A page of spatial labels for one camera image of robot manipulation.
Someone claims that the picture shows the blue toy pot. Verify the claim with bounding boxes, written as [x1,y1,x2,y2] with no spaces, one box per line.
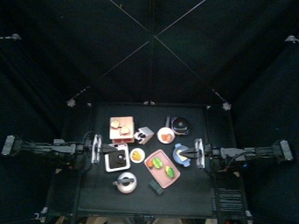
[172,143,192,168]

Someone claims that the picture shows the wooden toy cutting board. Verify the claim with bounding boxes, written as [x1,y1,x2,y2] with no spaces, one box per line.
[108,115,136,144]

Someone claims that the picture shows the small white plate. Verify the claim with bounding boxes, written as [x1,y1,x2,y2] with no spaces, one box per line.
[128,147,146,164]

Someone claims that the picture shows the orange toy food slices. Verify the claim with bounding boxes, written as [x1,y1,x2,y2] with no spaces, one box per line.
[160,133,173,144]

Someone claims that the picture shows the green yellow toy vegetable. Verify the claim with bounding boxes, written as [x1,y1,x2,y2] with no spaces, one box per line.
[164,165,176,179]

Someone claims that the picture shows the black toy pot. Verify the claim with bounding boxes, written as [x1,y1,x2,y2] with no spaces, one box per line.
[170,116,192,137]

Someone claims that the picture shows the white toy frying pan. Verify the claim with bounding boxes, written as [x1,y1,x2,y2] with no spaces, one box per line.
[156,115,176,145]

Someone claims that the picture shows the grey toy toaster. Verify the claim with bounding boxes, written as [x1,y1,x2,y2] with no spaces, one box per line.
[133,126,154,145]

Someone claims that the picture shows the pink toy tray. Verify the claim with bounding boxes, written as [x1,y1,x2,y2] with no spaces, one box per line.
[142,149,182,189]

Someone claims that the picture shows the silver toy kettle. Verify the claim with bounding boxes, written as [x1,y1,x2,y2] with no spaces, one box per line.
[112,171,138,194]

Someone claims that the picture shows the dark green sponge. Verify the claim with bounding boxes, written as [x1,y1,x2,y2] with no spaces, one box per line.
[148,179,165,196]

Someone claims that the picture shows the thin diagonal cord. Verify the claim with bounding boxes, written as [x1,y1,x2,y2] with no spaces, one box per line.
[70,0,206,102]
[108,0,226,103]

